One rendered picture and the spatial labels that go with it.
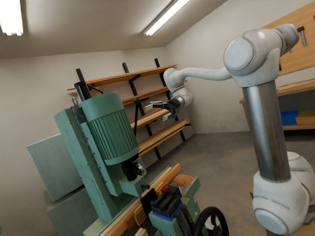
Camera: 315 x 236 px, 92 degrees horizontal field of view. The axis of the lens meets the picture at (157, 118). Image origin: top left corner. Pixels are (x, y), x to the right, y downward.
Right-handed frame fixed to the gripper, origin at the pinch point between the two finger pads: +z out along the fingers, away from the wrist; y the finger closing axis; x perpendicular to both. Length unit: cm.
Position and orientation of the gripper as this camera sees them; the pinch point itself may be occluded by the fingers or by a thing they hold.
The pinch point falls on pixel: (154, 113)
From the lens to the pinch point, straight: 85.5
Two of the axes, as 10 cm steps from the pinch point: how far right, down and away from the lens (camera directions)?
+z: -6.2, 3.2, -7.1
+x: 1.4, -8.5, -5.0
